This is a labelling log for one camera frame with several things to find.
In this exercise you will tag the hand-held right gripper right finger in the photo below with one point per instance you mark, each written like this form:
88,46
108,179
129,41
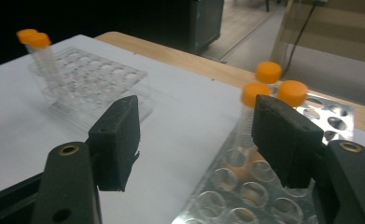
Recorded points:
286,140

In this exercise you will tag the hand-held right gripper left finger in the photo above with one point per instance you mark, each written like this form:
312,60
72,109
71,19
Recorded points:
116,146

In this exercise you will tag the orange capped clear tube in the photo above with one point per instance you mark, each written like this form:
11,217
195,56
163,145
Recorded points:
268,72
292,92
39,39
23,34
254,92

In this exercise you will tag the clear plastic tube rack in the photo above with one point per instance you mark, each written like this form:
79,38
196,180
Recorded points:
105,77

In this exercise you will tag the perforated metal tube rack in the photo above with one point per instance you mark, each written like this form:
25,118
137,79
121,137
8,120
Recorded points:
233,199

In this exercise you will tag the white board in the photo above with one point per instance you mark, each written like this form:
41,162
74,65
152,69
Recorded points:
177,133

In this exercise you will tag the beige wooden panel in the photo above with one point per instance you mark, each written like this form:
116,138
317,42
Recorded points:
342,28

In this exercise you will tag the dark grey cabinet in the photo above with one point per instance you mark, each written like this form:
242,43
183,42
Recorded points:
205,21

